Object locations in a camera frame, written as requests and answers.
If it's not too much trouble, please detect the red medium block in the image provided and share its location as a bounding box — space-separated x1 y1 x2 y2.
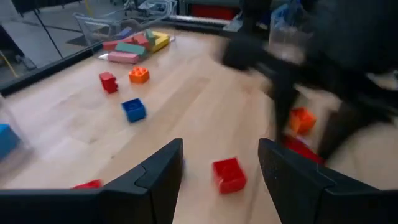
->
70 179 103 190

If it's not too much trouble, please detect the red box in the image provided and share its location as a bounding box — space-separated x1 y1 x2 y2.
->
190 3 240 21

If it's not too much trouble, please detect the blue medium block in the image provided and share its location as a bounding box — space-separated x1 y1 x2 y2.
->
0 123 21 161

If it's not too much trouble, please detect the yellow cable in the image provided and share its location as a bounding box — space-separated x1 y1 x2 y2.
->
0 49 19 78

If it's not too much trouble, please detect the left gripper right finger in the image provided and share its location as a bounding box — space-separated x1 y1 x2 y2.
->
257 138 398 224

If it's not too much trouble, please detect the large clear plastic bin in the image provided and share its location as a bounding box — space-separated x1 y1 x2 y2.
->
267 2 313 65

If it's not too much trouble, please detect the red long block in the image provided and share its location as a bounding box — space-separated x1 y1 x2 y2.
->
132 33 152 49
101 37 135 52

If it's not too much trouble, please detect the green long block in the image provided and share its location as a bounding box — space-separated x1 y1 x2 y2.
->
114 42 147 58
144 28 157 43

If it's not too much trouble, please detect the purple-blue long block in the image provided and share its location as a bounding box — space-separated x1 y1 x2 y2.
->
116 27 134 40

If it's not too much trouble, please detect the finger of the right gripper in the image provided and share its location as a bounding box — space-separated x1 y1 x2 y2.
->
317 101 389 159
270 74 299 142

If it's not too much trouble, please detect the small blue block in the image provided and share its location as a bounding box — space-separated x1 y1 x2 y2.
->
121 97 147 124

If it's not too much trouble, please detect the pink long block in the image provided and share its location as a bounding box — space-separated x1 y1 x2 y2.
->
107 50 141 65

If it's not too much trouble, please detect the small dark red block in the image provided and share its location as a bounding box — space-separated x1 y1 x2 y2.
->
282 135 326 166

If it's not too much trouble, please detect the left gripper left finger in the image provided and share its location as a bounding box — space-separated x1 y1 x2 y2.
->
0 138 185 224

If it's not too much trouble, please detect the small orange block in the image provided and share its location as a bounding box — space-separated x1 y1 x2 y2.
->
129 66 150 85
287 106 318 136

